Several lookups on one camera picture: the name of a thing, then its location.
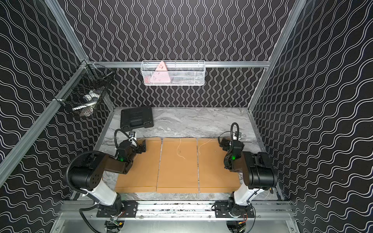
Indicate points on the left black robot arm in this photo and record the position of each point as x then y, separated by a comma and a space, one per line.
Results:
84, 173

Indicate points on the black plastic tool case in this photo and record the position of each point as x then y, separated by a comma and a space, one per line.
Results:
134, 118

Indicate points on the black wire mesh basket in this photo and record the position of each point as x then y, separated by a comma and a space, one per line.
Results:
95, 77

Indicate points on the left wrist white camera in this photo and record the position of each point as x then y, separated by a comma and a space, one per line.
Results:
132, 136

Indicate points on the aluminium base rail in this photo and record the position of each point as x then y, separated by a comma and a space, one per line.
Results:
196, 211

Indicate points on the white wire mesh basket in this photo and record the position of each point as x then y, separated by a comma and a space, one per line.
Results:
182, 73

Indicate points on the brown file bag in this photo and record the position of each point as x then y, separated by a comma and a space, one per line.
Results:
213, 177
143, 175
178, 172

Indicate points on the pink triangular board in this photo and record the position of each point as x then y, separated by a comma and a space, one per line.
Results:
160, 75

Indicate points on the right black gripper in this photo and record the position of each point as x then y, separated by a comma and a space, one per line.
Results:
243, 144

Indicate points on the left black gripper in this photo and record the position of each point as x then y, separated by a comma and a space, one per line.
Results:
140, 145

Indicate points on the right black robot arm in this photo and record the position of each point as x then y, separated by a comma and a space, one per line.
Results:
256, 168

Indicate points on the white object in black basket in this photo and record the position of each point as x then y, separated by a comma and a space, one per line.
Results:
86, 108

